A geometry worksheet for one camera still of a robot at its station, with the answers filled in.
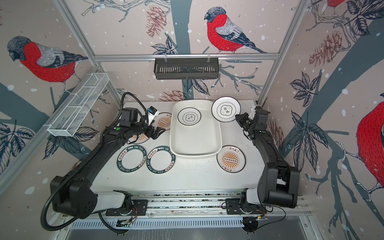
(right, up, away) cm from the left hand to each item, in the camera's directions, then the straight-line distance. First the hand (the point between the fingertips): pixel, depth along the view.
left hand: (157, 124), depth 79 cm
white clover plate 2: (+39, +9, +11) cm, 41 cm away
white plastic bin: (+21, -7, +24) cm, 33 cm away
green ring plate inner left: (-1, -23, +10) cm, 25 cm away
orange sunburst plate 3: (+43, -22, +11) cm, 49 cm away
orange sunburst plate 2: (-6, -6, -8) cm, 12 cm away
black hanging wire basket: (+14, +38, +27) cm, 49 cm away
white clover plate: (+16, +4, +32) cm, 36 cm away
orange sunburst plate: (-4, +1, +31) cm, 31 cm away
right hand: (+44, +5, +6) cm, 44 cm away
